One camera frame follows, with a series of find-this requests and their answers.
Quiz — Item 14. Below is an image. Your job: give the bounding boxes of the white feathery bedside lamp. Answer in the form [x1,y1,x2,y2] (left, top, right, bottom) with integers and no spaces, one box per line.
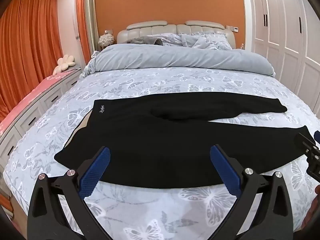
[98,34,115,48]

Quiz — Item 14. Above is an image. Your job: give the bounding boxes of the grey duvet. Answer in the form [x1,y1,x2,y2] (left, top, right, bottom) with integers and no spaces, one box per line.
[82,42,275,77]

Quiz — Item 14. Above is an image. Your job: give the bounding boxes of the cream flower plush cushion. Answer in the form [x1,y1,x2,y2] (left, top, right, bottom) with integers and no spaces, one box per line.
[52,54,77,75]

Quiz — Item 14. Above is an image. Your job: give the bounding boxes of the beige padded headboard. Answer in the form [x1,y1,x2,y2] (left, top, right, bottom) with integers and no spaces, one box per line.
[117,20,237,49]

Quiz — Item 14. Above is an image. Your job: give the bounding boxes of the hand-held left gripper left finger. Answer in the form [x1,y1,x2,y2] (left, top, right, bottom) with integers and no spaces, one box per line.
[27,146,120,240]

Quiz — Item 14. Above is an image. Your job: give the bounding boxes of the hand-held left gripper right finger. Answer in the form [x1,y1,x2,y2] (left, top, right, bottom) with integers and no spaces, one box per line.
[209,144,294,240]

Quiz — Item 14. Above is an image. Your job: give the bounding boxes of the butterfly print bed sheet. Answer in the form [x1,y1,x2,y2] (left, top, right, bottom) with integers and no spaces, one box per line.
[0,66,320,240]

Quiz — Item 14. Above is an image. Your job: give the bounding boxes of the black pants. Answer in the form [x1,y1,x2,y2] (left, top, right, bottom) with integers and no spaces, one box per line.
[54,92,315,189]

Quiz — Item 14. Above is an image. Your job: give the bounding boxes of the dark grey blanket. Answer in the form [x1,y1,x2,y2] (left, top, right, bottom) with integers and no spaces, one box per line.
[130,37,163,46]

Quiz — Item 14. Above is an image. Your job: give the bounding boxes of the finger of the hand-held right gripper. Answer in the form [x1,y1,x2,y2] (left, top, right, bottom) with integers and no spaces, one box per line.
[294,132,317,155]

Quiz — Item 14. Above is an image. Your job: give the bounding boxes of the orange curtain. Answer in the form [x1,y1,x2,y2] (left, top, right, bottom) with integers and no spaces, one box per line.
[0,0,63,120]
[74,0,92,64]

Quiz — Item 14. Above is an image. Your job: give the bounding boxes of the white window bench cabinet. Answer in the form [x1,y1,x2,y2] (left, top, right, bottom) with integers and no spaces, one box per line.
[0,65,83,167]

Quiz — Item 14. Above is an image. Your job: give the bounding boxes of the white wardrobe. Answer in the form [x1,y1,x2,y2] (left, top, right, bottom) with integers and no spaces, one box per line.
[246,0,320,119]

